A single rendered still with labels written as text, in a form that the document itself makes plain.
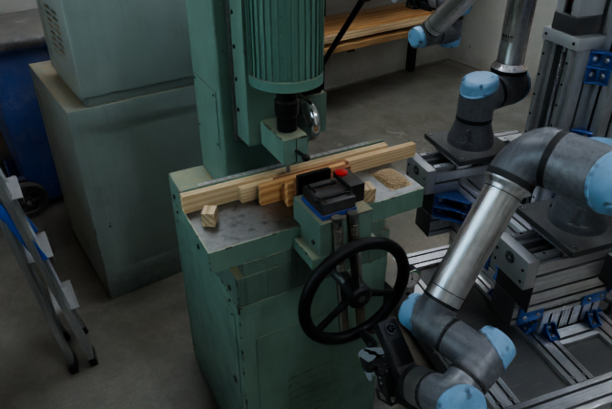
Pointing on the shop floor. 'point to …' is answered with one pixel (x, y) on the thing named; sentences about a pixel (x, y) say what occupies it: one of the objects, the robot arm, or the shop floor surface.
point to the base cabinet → (274, 342)
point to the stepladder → (15, 223)
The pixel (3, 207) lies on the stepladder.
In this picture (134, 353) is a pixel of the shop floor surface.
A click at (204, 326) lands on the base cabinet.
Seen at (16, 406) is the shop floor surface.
